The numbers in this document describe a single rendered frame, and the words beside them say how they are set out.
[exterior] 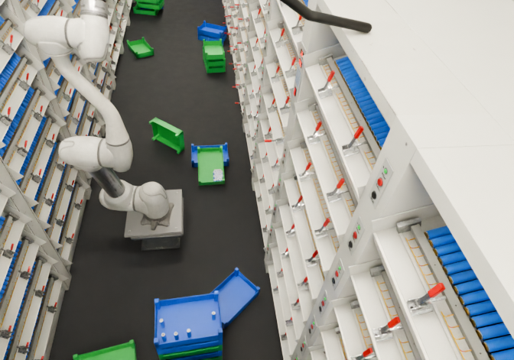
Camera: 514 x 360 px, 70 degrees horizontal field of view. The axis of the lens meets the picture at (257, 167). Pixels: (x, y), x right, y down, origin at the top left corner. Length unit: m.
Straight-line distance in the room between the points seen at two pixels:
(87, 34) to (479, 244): 1.31
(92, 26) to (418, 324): 1.31
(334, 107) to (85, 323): 1.88
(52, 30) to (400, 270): 1.32
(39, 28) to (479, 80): 1.36
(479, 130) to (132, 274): 2.15
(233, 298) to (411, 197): 1.73
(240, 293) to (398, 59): 1.80
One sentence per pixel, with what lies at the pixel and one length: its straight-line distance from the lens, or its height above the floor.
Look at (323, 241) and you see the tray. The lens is 1.32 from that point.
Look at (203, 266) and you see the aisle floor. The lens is 2.50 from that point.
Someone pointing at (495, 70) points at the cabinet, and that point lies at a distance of 1.05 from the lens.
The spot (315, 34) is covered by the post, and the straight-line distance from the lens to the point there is 1.32.
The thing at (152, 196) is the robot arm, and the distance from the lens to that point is 2.24.
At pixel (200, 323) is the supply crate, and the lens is 1.91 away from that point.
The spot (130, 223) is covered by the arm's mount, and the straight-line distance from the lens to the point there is 2.47.
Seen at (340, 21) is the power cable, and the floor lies 1.79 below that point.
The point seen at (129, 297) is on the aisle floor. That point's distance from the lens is 2.46.
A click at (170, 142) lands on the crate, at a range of 3.27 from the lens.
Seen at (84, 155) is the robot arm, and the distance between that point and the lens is 1.80.
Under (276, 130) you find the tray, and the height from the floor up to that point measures 0.91.
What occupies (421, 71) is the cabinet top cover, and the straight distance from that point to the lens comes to 0.94.
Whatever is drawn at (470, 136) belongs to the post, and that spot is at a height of 1.76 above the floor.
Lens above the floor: 2.18
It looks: 46 degrees down
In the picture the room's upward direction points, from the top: 6 degrees clockwise
